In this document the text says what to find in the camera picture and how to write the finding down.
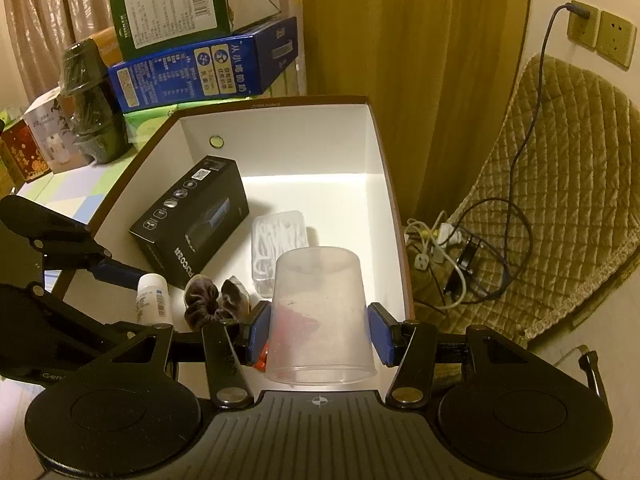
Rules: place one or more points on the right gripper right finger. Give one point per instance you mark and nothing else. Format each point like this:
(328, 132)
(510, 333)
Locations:
(409, 346)

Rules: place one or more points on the black product box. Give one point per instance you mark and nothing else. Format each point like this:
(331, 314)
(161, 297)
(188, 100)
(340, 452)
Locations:
(182, 231)

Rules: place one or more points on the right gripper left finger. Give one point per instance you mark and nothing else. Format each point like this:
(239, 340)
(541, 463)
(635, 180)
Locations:
(228, 346)

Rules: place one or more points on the red snack packet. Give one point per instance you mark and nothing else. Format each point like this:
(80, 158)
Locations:
(290, 330)

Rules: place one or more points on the white illustrated box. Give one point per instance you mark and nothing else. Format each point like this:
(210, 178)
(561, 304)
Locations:
(52, 134)

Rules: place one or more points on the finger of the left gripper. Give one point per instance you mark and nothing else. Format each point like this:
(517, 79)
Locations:
(62, 243)

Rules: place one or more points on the beige curtain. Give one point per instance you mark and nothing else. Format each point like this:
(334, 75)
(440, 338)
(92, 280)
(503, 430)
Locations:
(41, 30)

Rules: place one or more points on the dark wrapped bottle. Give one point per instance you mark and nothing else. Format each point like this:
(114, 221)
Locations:
(90, 105)

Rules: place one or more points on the dark brown hair scrunchie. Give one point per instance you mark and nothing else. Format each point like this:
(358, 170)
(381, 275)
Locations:
(206, 303)

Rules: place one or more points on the white power strip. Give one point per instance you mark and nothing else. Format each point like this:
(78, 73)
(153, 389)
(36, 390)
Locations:
(434, 241)

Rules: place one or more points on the white pill bottle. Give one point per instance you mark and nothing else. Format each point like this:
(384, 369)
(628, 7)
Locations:
(153, 300)

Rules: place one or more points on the checkered tablecloth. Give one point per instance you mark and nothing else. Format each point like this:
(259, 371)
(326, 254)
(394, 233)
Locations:
(77, 193)

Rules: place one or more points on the wall socket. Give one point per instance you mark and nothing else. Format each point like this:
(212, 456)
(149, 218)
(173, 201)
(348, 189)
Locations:
(610, 36)

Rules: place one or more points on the blue cardboard box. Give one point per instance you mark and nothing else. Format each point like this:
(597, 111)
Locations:
(224, 68)

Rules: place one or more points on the large brown storage box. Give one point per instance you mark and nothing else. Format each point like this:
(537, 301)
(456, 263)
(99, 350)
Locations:
(319, 156)

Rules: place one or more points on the red gold patterned box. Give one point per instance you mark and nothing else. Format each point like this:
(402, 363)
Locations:
(24, 151)

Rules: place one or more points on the translucent plastic cup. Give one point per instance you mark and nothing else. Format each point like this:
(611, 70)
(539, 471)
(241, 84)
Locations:
(325, 283)

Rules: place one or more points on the green tissue pack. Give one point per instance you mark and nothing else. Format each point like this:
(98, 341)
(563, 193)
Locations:
(143, 124)

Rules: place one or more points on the green white carton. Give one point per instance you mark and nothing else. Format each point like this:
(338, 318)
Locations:
(143, 27)

